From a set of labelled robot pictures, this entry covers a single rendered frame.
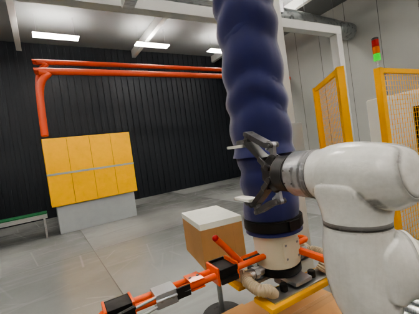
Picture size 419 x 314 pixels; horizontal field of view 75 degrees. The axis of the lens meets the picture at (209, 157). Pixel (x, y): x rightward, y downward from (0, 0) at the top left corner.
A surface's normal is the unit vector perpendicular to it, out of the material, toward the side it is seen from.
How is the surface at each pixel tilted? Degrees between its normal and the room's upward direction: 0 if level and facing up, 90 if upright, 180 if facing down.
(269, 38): 85
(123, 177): 90
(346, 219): 91
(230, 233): 90
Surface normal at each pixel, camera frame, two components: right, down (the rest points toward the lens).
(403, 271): -0.04, -0.09
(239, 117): -0.86, -0.11
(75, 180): 0.53, -0.05
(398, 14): -0.84, 0.13
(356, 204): -0.63, 0.30
